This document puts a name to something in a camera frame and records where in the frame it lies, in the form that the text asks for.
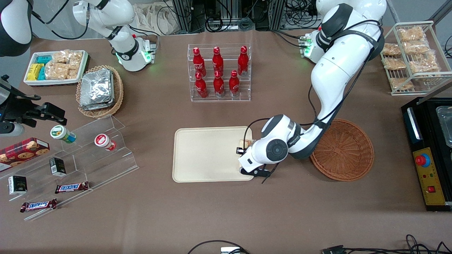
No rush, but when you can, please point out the beige plastic tray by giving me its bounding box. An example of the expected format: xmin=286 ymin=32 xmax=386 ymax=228
xmin=172 ymin=126 xmax=255 ymax=183

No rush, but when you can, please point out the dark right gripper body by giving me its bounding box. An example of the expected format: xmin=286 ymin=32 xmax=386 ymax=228
xmin=0 ymin=79 xmax=28 ymax=122

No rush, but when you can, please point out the aluminium frame rack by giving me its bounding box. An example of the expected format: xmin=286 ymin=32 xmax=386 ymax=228
xmin=171 ymin=0 xmax=287 ymax=33

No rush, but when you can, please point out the black cable bundle with connector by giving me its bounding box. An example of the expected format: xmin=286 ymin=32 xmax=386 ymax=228
xmin=321 ymin=234 xmax=452 ymax=254

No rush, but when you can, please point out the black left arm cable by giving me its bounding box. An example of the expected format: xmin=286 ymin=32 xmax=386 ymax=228
xmin=243 ymin=19 xmax=385 ymax=185

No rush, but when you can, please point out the black looped table cable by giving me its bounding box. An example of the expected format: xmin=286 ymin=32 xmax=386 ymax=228
xmin=187 ymin=240 xmax=250 ymax=254

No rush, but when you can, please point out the metal pan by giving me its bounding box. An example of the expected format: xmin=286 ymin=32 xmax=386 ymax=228
xmin=436 ymin=106 xmax=452 ymax=148

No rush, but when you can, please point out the green lid yogurt cup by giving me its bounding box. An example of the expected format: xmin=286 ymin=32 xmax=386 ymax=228
xmin=50 ymin=125 xmax=77 ymax=144

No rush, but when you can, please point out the brown wicker basket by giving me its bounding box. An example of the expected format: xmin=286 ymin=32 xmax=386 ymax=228
xmin=309 ymin=119 xmax=375 ymax=182

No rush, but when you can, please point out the clear acrylic bottle rack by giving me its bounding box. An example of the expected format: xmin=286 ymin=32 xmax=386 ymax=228
xmin=188 ymin=43 xmax=252 ymax=102

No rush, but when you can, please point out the red cola bottle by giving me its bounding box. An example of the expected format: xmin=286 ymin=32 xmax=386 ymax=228
xmin=195 ymin=72 xmax=208 ymax=98
xmin=237 ymin=46 xmax=249 ymax=77
xmin=229 ymin=70 xmax=240 ymax=97
xmin=192 ymin=47 xmax=206 ymax=77
xmin=213 ymin=71 xmax=225 ymax=97
xmin=212 ymin=47 xmax=224 ymax=75

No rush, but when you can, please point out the tan wicker basket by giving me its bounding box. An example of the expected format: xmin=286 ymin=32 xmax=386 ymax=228
xmin=76 ymin=65 xmax=124 ymax=119

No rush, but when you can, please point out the red cookie box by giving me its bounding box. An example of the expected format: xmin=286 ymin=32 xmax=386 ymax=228
xmin=0 ymin=137 xmax=50 ymax=167

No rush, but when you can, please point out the white cloth bag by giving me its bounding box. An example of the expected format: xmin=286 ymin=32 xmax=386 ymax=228
xmin=133 ymin=3 xmax=178 ymax=36

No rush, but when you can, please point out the snickers chocolate bar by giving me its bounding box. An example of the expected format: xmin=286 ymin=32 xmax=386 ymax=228
xmin=20 ymin=199 xmax=58 ymax=213
xmin=55 ymin=181 xmax=89 ymax=194

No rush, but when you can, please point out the yellow emergency stop panel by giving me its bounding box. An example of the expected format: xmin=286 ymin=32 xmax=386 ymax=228
xmin=413 ymin=147 xmax=447 ymax=206

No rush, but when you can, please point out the wrapped bread pack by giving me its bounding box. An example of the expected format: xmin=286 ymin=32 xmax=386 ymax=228
xmin=382 ymin=43 xmax=401 ymax=56
xmin=389 ymin=78 xmax=414 ymax=91
xmin=409 ymin=53 xmax=440 ymax=74
xmin=383 ymin=58 xmax=406 ymax=70
xmin=398 ymin=26 xmax=426 ymax=42
xmin=403 ymin=41 xmax=430 ymax=55

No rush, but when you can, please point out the red lid yogurt cup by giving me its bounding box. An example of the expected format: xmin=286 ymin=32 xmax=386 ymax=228
xmin=94 ymin=133 xmax=117 ymax=152

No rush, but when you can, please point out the white wire rack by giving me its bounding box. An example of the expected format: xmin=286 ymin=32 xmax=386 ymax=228
xmin=380 ymin=20 xmax=452 ymax=96

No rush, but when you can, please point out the clear acrylic stepped shelf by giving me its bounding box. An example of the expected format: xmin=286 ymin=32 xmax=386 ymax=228
xmin=0 ymin=115 xmax=139 ymax=222

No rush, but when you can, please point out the black machine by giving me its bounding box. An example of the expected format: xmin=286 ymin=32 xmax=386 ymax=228
xmin=401 ymin=97 xmax=452 ymax=212

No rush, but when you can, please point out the small black carton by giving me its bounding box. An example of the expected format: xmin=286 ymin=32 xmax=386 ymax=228
xmin=49 ymin=157 xmax=67 ymax=177
xmin=8 ymin=175 xmax=28 ymax=195

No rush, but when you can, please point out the white rectangular snack tray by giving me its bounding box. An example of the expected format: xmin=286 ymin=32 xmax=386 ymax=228
xmin=23 ymin=50 xmax=89 ymax=87

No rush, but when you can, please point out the silver foil pouch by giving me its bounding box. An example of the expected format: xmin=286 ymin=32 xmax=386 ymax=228
xmin=79 ymin=101 xmax=115 ymax=111
xmin=81 ymin=69 xmax=113 ymax=105

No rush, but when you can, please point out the yellow snack pack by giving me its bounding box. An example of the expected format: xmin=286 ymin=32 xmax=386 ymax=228
xmin=27 ymin=63 xmax=44 ymax=81

